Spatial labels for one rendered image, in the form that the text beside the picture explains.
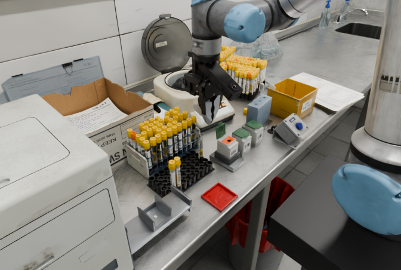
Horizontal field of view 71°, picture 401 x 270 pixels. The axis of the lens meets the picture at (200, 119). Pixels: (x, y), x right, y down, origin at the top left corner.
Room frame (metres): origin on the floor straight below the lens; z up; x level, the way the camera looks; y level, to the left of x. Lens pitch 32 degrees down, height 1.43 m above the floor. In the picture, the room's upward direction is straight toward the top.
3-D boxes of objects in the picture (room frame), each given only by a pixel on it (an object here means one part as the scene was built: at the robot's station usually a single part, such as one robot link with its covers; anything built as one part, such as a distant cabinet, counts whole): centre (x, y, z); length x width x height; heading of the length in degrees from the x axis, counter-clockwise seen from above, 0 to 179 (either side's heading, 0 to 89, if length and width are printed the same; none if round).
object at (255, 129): (0.75, -0.17, 0.91); 0.05 x 0.04 x 0.07; 46
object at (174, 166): (0.58, 0.05, 0.93); 0.17 x 0.09 x 0.11; 136
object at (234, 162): (0.65, -0.08, 0.89); 0.09 x 0.05 x 0.04; 48
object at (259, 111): (0.84, -0.20, 0.92); 0.10 x 0.07 x 0.10; 142
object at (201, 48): (0.71, -0.01, 1.21); 0.08 x 0.08 x 0.05
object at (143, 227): (0.40, 0.11, 0.92); 0.21 x 0.07 x 0.05; 136
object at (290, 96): (0.94, -0.34, 0.93); 0.13 x 0.13 x 0.10; 43
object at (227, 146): (0.65, -0.08, 0.92); 0.05 x 0.04 x 0.06; 48
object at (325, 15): (2.19, -0.93, 0.97); 0.08 x 0.07 x 0.20; 139
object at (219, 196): (0.51, -0.05, 0.88); 0.07 x 0.07 x 0.01; 46
